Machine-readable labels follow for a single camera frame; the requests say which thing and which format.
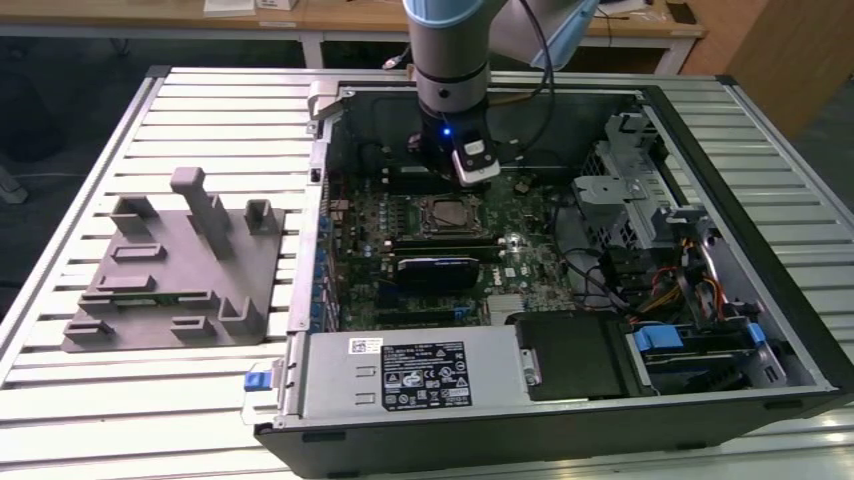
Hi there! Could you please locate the blue plastic latch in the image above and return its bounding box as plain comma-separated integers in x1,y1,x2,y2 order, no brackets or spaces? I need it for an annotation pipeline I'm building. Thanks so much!
244,366,277,392

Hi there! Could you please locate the grey furniture foot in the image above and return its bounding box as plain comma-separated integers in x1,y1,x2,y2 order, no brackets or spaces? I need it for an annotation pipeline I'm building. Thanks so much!
0,164,29,204

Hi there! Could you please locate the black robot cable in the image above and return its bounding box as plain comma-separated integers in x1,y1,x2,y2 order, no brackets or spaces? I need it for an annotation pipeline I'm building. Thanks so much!
492,0,559,161

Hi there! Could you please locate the CPU socket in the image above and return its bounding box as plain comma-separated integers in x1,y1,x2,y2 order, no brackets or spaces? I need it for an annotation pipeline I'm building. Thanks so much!
413,193,487,239

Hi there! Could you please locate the grey parts rack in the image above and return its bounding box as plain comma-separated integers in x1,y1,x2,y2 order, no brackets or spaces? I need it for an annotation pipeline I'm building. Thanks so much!
58,166,289,354

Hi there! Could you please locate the coloured power wire bundle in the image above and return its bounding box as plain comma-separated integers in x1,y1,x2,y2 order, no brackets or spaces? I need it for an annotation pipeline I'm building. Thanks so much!
636,238,732,321

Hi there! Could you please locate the black cable bundle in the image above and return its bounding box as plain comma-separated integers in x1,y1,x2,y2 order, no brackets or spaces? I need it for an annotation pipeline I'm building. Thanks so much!
559,244,641,319

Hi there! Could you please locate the silver metal drive cage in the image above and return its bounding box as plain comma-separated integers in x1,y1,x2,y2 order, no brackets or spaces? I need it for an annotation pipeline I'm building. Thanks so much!
571,112,676,251

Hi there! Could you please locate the brown wooden cabinet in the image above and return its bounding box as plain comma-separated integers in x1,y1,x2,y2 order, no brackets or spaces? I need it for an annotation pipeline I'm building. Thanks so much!
683,0,854,136

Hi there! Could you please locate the wooden desk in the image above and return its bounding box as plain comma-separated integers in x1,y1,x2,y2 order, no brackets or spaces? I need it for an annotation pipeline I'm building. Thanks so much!
0,0,710,76

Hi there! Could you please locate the black PC case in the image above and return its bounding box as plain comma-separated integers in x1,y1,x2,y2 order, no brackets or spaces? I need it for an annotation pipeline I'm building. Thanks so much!
250,73,854,474

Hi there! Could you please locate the small silver heatsink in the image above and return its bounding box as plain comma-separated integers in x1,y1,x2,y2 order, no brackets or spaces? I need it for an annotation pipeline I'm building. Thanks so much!
488,294,527,327

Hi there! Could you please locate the green motherboard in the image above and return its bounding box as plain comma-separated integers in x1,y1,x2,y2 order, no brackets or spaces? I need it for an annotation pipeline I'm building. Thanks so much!
323,167,583,334

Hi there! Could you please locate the black expansion slot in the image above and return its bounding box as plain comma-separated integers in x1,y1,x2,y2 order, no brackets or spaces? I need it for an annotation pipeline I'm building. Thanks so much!
377,309,456,326

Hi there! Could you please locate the hard disk in blue carrier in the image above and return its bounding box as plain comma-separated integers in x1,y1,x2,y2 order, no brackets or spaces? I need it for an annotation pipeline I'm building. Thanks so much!
632,322,768,397

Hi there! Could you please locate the black RAM slot bank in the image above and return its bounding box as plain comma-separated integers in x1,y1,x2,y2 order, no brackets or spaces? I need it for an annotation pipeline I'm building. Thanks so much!
389,237,505,262
383,166,492,195

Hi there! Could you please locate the black graphics card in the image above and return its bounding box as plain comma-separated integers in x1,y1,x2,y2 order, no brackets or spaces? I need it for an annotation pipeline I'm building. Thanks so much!
393,256,480,292

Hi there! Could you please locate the black plastic shroud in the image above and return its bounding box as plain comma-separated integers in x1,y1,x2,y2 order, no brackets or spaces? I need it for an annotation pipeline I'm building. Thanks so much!
504,309,652,404

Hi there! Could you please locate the cable with silver plug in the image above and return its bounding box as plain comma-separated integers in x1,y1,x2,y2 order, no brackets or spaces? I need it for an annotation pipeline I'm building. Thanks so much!
381,29,413,70

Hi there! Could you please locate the silver power supply unit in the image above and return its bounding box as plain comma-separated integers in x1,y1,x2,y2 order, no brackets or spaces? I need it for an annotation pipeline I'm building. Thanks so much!
291,327,535,420

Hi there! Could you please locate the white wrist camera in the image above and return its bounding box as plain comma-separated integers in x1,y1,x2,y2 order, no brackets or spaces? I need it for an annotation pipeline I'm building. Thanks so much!
449,128,501,187

